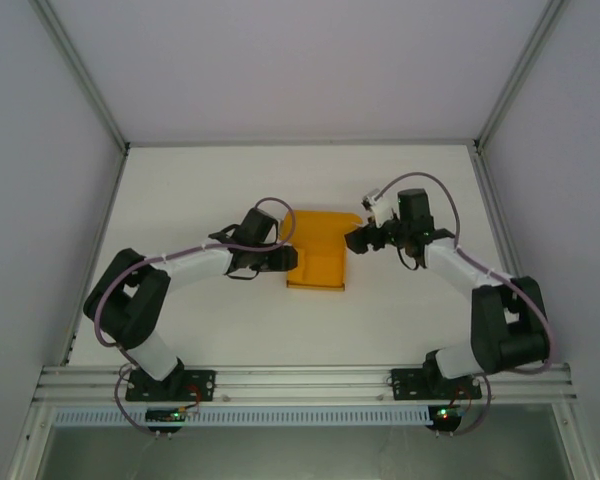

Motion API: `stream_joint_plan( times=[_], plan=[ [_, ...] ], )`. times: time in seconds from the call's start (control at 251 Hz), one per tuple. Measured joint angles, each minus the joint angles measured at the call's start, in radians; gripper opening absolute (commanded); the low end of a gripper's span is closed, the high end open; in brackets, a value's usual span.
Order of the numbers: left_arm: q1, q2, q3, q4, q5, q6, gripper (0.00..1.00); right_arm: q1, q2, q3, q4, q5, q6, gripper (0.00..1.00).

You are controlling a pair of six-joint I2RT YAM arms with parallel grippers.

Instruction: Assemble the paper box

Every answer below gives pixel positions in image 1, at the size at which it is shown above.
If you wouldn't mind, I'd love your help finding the orange paper box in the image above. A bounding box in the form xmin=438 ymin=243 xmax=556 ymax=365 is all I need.
xmin=284 ymin=209 xmax=364 ymax=292

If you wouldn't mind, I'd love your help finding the left green circuit board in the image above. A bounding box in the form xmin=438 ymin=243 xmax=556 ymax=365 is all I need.
xmin=145 ymin=408 xmax=187 ymax=424

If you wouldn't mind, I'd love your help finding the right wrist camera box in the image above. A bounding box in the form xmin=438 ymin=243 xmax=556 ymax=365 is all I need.
xmin=360 ymin=188 xmax=399 ymax=227

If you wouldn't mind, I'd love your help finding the aluminium table side rail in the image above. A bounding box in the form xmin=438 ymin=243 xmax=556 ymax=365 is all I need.
xmin=57 ymin=147 xmax=130 ymax=369
xmin=471 ymin=148 xmax=547 ymax=364

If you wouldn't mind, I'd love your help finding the aluminium mounting rail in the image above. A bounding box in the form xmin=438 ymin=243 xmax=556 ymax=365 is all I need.
xmin=32 ymin=363 xmax=579 ymax=404

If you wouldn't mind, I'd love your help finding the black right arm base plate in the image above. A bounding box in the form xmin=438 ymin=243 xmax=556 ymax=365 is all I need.
xmin=389 ymin=368 xmax=483 ymax=401

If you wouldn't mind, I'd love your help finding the slotted light blue cable duct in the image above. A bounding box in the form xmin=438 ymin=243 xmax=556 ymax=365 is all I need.
xmin=53 ymin=407 xmax=431 ymax=426

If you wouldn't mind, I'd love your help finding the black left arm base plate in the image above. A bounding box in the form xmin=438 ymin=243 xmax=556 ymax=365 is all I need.
xmin=124 ymin=368 xmax=217 ymax=403

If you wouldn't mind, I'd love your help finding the aluminium frame post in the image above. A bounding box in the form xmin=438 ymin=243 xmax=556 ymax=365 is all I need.
xmin=473 ymin=0 xmax=569 ymax=151
xmin=29 ymin=0 xmax=130 ymax=152

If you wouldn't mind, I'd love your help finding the aluminium frame leg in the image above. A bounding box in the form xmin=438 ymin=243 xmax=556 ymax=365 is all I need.
xmin=549 ymin=402 xmax=599 ymax=480
xmin=7 ymin=402 xmax=56 ymax=480

